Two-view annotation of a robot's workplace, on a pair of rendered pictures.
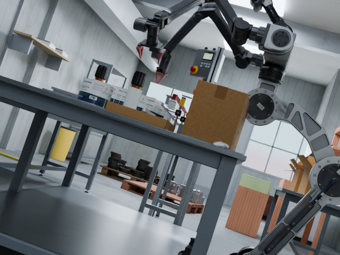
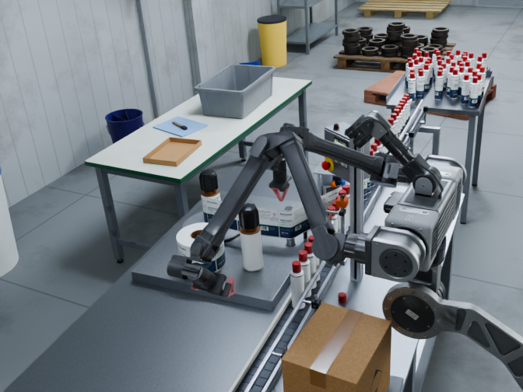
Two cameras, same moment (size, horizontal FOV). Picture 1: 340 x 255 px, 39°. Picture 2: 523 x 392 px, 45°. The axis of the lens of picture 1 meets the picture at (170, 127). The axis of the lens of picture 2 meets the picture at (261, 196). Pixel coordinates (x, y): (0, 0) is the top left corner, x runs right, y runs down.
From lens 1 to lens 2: 1.95 m
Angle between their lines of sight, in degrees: 36
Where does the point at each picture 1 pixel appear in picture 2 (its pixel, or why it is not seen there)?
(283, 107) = (449, 315)
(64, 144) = (277, 45)
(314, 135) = (511, 356)
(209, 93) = (302, 379)
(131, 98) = (247, 249)
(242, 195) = not seen: outside the picture
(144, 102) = (278, 218)
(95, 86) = not seen: hidden behind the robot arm
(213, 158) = not seen: outside the picture
